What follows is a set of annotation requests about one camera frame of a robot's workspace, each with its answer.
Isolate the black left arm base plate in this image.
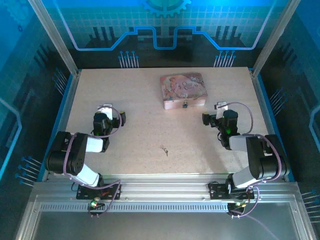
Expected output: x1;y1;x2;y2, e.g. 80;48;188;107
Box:
76;183;123;201

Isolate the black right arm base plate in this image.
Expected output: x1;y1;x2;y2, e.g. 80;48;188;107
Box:
207;182;256;201

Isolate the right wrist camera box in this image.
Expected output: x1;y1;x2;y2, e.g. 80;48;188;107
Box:
216;101;230;118

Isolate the aluminium mounting rail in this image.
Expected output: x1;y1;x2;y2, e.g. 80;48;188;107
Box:
32;173;300;201

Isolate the grey metal panel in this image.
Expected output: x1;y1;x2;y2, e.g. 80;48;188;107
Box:
32;211;301;240

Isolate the blue table edge strip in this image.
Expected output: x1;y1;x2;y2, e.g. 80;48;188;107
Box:
256;72;296;182
37;71;76;182

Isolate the aluminium frame post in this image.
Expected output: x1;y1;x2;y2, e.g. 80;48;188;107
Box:
27;0;81;76
251;0;302;76

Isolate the small LED circuit board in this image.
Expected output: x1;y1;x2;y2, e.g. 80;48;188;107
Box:
88;198;106;211
227;199;248;211

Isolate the slotted grey cable duct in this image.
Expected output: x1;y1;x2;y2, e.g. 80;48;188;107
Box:
39;202;232;213

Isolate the aluminium table side rail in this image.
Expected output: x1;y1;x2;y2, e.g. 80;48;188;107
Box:
249;69;287;178
42;69;82;182

